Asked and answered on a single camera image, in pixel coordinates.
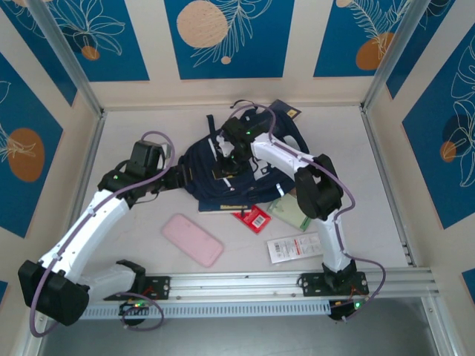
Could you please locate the pink pencil case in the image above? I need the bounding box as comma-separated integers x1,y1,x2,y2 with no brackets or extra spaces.
161,214,225,268

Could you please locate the aluminium right corner post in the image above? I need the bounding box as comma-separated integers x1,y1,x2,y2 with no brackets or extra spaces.
360,0,433,112

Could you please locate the black controller board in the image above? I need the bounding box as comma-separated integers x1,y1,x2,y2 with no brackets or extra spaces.
117,300,152,317
329,299,368,323

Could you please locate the left black controller board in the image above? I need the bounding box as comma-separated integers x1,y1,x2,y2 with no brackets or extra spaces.
117,300,152,317

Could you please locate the aluminium corner post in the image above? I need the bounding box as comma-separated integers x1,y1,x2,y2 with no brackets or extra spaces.
360,0,433,112
27,0,107,116

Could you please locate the right black controller board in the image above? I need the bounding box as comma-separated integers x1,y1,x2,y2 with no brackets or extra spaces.
329,299,368,323

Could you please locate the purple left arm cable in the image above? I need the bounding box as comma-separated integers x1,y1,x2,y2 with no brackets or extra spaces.
28,129,176,339

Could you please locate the red barcode packet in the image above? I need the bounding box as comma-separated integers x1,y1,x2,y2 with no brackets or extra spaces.
232,205,273,234

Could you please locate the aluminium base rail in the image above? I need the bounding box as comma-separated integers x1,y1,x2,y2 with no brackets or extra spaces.
142,268,436,302

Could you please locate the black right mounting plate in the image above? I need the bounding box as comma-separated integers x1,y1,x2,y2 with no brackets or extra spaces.
299,272,370,297

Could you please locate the aluminium right side rail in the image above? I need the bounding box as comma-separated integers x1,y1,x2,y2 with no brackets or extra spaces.
361,107,416,268

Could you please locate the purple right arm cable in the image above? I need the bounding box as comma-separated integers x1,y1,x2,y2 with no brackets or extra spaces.
229,103,387,323

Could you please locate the blue floral wall panel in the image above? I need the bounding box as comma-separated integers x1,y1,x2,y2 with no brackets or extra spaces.
402,22,475,230
0,7,78,108
313,0,424,78
0,51,65,239
385,0,458,100
36,0,151,82
164,0,296,80

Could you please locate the aluminium left corner post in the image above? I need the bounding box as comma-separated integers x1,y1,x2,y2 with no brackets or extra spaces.
27,0,107,116

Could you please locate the black mounting plate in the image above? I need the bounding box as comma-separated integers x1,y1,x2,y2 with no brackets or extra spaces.
102,274,171,301
299,272,370,297

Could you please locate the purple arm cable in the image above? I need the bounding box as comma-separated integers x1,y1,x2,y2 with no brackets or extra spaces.
229,103,387,323
28,129,176,339

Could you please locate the green notepad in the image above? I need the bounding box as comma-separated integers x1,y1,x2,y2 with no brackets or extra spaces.
267,194,312,233

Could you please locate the grey slotted cable duct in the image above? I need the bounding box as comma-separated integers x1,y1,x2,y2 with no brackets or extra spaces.
79,300,331,320

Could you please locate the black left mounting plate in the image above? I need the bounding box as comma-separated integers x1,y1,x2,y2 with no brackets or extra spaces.
102,274,171,301

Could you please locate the navy blue student backpack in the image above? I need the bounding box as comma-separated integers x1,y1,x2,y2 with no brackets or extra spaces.
177,105,311,208

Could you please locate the aluminium left side rail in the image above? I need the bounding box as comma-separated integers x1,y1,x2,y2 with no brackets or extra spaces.
72,109,108,220

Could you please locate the white clear blister pack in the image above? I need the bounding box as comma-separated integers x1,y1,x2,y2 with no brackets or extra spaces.
266,232,326,265

